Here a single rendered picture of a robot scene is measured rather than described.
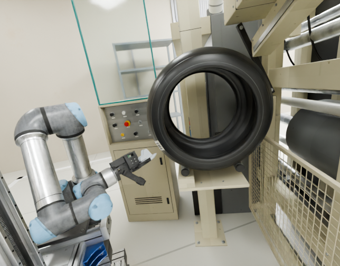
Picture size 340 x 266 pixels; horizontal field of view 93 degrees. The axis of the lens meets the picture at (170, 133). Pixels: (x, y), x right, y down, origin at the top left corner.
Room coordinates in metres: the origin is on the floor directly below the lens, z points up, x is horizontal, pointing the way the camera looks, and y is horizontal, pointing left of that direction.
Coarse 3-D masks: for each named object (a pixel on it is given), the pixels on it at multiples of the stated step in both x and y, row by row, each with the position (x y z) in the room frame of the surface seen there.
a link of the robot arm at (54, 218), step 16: (32, 112) 0.63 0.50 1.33; (16, 128) 0.58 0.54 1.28; (32, 128) 0.59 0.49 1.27; (16, 144) 0.56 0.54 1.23; (32, 144) 0.55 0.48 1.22; (32, 160) 0.51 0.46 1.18; (48, 160) 0.53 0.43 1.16; (32, 176) 0.48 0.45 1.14; (48, 176) 0.49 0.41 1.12; (32, 192) 0.45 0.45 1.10; (48, 192) 0.45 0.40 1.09; (48, 208) 0.42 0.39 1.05; (64, 208) 0.43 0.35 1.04; (32, 224) 0.38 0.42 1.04; (48, 224) 0.39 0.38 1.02; (64, 224) 0.40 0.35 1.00
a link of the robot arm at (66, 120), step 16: (48, 112) 0.65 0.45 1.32; (64, 112) 0.67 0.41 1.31; (80, 112) 0.70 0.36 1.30; (48, 128) 0.63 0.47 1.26; (64, 128) 0.67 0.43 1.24; (80, 128) 0.71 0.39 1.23; (64, 144) 0.71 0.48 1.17; (80, 144) 0.73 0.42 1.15; (80, 160) 0.74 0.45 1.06; (80, 176) 0.76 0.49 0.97
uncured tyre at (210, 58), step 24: (216, 48) 0.74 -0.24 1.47; (168, 72) 0.74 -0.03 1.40; (192, 72) 1.00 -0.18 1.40; (216, 72) 0.98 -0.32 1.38; (240, 72) 0.69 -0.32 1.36; (168, 96) 1.02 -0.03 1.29; (240, 96) 0.96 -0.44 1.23; (264, 96) 0.68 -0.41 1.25; (168, 120) 1.02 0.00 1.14; (240, 120) 0.96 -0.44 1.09; (264, 120) 0.68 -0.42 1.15; (168, 144) 0.73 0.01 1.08; (192, 144) 1.00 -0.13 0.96; (216, 144) 0.98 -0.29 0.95; (240, 144) 0.71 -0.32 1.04; (192, 168) 0.76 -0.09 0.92; (216, 168) 0.73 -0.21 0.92
